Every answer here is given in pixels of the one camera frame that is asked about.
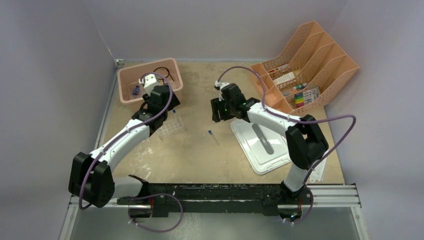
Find blue capped clear syringe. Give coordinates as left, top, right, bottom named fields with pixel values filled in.
left=132, top=85, right=141, bottom=97

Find clear well plate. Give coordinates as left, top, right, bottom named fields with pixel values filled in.
left=155, top=113, right=186, bottom=140

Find pink plastic bin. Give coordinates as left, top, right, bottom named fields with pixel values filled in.
left=117, top=58, right=184, bottom=110

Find white plastic bin lid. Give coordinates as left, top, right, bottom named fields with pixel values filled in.
left=230, top=119, right=291, bottom=175

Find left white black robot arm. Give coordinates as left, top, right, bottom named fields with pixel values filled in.
left=68, top=84, right=180, bottom=210

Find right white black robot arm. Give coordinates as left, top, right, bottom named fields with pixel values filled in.
left=211, top=82, right=329, bottom=204

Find set of coloured markers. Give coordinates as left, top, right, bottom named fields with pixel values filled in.
left=294, top=87, right=321, bottom=108

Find orange mesh file organizer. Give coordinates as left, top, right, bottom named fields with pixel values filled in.
left=249, top=21, right=360, bottom=116

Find white plastic strip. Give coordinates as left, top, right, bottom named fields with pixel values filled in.
left=308, top=158, right=327, bottom=184

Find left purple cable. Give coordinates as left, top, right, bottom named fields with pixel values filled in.
left=78, top=72, right=184, bottom=232

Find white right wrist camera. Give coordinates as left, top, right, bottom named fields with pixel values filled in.
left=214, top=80, right=230, bottom=101

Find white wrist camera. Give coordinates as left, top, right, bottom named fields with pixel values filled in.
left=138, top=74, right=161, bottom=96
left=214, top=80, right=230, bottom=101

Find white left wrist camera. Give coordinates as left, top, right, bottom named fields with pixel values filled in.
left=138, top=74, right=161, bottom=96

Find black wire tripod ring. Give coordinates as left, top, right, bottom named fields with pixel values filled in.
left=152, top=66, right=175, bottom=82

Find aluminium rail frame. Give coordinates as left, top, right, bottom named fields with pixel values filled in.
left=59, top=59, right=370, bottom=240

